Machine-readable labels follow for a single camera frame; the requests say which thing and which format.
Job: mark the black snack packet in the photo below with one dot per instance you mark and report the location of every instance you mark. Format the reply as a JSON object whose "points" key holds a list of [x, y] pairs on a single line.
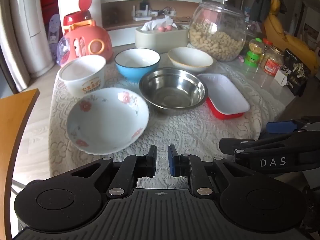
{"points": [[295, 80]]}

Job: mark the yellow plush toy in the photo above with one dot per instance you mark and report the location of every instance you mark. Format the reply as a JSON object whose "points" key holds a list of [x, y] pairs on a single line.
{"points": [[297, 45]]}

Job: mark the white floral ceramic bowl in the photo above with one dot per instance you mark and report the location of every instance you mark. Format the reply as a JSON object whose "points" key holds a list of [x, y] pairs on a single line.
{"points": [[107, 120]]}

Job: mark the stainless steel bowl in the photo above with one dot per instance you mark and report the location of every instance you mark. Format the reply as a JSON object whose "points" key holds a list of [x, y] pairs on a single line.
{"points": [[172, 90]]}

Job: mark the white paper bowl orange print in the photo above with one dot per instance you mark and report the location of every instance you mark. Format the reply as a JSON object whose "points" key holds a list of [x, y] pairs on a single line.
{"points": [[82, 85]]}

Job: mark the white standing air conditioner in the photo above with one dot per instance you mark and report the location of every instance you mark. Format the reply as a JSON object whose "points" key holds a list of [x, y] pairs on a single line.
{"points": [[27, 17]]}

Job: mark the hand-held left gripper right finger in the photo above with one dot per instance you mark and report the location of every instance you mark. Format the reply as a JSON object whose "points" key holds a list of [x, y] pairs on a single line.
{"points": [[172, 160]]}

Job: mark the small white box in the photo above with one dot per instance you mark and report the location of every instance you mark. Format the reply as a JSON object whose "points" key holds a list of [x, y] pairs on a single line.
{"points": [[280, 78]]}

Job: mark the pink toy pet carrier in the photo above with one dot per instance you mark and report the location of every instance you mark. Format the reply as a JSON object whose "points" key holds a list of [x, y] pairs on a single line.
{"points": [[100, 35]]}

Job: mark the blue ceramic bowl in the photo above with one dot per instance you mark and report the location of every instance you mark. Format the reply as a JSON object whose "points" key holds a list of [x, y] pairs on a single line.
{"points": [[136, 73]]}

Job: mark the purple cartoon skateboard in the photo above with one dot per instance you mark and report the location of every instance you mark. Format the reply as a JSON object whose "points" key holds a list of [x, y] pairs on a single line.
{"points": [[53, 37]]}

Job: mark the white router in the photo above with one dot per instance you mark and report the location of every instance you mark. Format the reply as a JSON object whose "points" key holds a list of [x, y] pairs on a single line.
{"points": [[141, 17]]}

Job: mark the beige tissue box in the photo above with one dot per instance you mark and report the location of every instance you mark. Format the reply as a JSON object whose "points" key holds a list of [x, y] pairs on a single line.
{"points": [[160, 41]]}

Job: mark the glass jar of peanuts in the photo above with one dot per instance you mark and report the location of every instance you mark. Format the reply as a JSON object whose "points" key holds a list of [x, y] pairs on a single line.
{"points": [[217, 42]]}

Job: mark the white power strip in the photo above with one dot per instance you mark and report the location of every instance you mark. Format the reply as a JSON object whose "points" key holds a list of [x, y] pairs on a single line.
{"points": [[165, 12]]}

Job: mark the white tissue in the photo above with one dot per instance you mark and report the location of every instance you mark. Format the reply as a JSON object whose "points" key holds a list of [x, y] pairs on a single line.
{"points": [[155, 24]]}

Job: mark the red and white rectangular dish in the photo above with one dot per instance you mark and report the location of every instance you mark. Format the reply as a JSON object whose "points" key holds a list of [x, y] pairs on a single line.
{"points": [[222, 92]]}

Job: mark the small green-lid nut jar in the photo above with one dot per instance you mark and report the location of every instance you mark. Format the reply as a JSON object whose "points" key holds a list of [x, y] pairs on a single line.
{"points": [[252, 58]]}

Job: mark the white shallow bowl yellow rim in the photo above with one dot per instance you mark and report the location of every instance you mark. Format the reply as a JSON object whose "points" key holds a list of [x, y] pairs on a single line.
{"points": [[190, 57]]}

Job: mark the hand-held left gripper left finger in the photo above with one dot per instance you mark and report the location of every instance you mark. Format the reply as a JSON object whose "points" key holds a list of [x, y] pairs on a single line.
{"points": [[151, 160]]}

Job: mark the white lace tablecloth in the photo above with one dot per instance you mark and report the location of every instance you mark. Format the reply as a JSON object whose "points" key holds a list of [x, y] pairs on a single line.
{"points": [[187, 130]]}

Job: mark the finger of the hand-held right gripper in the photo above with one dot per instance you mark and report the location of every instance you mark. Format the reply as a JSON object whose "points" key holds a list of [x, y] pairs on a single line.
{"points": [[280, 127], [232, 146]]}

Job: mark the dark cloth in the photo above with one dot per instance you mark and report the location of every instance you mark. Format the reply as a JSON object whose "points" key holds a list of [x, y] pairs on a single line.
{"points": [[262, 2]]}

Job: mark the plastic jar with red label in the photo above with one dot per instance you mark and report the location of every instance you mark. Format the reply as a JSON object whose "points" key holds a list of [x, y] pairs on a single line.
{"points": [[271, 65]]}

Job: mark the wooden chair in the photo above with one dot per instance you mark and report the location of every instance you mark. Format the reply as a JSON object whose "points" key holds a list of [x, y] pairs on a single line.
{"points": [[12, 120]]}

